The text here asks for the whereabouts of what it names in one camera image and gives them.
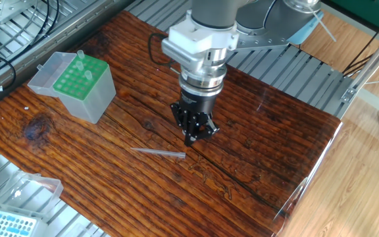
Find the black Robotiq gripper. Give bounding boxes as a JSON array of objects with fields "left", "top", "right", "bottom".
[{"left": 170, "top": 87, "right": 220, "bottom": 147}]

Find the clear large pipette tip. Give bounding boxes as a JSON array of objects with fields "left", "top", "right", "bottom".
[{"left": 130, "top": 147, "right": 187, "bottom": 159}]

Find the green-topped large tip holder box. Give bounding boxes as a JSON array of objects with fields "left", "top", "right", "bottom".
[{"left": 27, "top": 51, "right": 117, "bottom": 125}]

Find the small pipette tip box, clear lid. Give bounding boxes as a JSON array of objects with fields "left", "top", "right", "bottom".
[{"left": 0, "top": 170, "right": 64, "bottom": 237}]

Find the brown wooden board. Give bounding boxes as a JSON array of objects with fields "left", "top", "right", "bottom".
[{"left": 0, "top": 9, "right": 342, "bottom": 237}]

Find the silver perforated metal plate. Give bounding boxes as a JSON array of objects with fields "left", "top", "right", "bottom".
[{"left": 0, "top": 0, "right": 38, "bottom": 26}]

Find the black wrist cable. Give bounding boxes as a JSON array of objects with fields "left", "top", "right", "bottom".
[{"left": 147, "top": 32, "right": 177, "bottom": 68}]

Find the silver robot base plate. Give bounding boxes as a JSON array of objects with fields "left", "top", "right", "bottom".
[{"left": 232, "top": 31, "right": 295, "bottom": 52}]

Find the white cable tie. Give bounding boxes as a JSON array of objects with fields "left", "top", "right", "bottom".
[{"left": 307, "top": 5, "right": 338, "bottom": 43}]

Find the thin black cable bundle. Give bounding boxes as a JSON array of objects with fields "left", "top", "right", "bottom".
[{"left": 342, "top": 6, "right": 379, "bottom": 76}]

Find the black cable pair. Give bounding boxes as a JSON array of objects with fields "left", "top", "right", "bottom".
[{"left": 28, "top": 0, "right": 61, "bottom": 47}]

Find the aluminium frame post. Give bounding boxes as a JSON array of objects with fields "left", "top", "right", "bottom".
[{"left": 340, "top": 19, "right": 379, "bottom": 103}]

